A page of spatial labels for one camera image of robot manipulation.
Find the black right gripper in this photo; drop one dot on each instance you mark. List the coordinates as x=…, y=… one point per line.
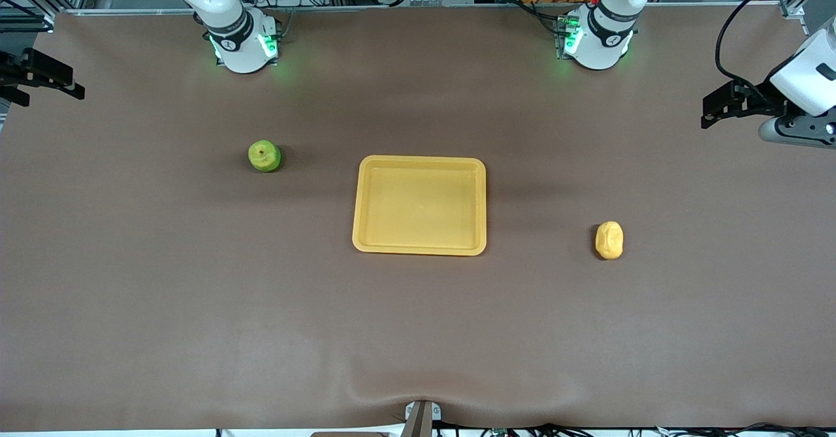
x=18, y=73

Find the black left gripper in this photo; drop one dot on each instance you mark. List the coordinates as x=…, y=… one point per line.
x=759, y=100

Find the yellow potato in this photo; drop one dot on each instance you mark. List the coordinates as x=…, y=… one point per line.
x=609, y=241

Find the green apple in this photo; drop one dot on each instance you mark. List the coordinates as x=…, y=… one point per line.
x=264, y=156

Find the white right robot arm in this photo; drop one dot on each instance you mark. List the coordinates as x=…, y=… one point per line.
x=243, y=55

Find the yellow plastic tray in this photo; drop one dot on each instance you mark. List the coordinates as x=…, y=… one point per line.
x=418, y=205

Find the brown table mat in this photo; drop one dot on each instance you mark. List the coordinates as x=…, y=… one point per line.
x=418, y=332

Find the metal table clamp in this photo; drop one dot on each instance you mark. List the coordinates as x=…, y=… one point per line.
x=421, y=420

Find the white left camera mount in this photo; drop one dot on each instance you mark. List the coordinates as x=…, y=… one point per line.
x=803, y=78

